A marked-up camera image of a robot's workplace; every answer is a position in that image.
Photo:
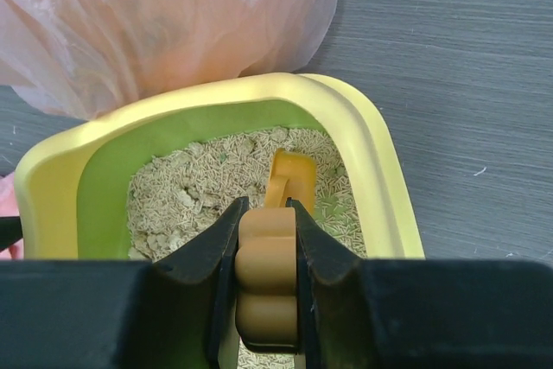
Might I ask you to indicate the orange litter scoop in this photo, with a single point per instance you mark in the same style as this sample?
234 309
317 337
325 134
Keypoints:
266 260

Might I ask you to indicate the pink cloth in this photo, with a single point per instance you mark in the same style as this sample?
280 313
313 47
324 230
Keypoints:
9 208

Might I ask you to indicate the yellow green litter box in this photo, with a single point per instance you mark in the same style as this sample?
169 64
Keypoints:
72 188

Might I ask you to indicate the bin with pink bag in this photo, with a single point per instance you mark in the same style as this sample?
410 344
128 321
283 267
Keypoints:
84 58

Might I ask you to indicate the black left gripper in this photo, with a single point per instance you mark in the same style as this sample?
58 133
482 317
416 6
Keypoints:
10 231

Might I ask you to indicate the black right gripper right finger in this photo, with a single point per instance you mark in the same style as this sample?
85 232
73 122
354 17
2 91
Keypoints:
418 313

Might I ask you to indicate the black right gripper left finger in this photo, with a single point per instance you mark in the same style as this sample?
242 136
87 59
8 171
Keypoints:
173 313

